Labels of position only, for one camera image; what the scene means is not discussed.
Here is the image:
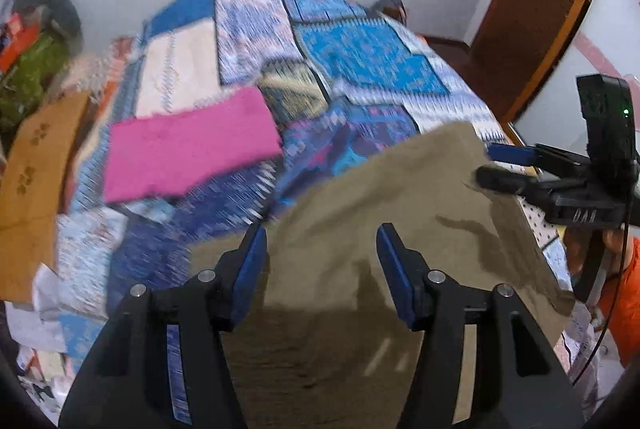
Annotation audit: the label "wooden door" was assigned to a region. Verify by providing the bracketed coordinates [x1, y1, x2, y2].
[467, 0, 608, 125]

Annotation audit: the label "orange brown cloth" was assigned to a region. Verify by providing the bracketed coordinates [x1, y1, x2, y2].
[0, 90, 93, 305]

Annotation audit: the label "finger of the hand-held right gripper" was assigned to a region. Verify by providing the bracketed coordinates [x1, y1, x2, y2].
[475, 164, 551, 202]
[486, 142, 543, 167]

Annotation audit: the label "person's orange sleeve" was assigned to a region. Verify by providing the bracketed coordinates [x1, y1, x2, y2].
[597, 236, 640, 367]

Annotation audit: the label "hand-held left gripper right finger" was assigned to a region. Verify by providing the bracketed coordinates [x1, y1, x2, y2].
[376, 222, 586, 429]

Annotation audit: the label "blue patchwork blanket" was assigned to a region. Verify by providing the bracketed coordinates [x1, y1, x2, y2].
[56, 0, 586, 425]

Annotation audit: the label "dark furry object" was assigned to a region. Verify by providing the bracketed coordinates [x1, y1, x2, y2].
[11, 0, 83, 45]

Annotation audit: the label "green patterned cloth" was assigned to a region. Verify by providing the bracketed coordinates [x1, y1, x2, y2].
[0, 32, 76, 135]

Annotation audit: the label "khaki pants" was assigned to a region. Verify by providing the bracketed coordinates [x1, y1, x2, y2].
[187, 120, 576, 429]

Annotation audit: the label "pile of papers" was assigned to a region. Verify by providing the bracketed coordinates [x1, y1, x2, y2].
[4, 261, 88, 412]

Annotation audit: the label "black cable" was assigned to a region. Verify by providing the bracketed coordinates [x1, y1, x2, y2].
[572, 204, 632, 385]

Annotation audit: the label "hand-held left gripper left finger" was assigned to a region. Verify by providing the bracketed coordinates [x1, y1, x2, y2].
[59, 223, 269, 429]

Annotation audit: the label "pink cloth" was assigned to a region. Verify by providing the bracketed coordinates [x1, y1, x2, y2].
[102, 86, 285, 205]

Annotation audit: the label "orange box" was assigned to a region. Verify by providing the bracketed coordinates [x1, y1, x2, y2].
[0, 12, 43, 72]

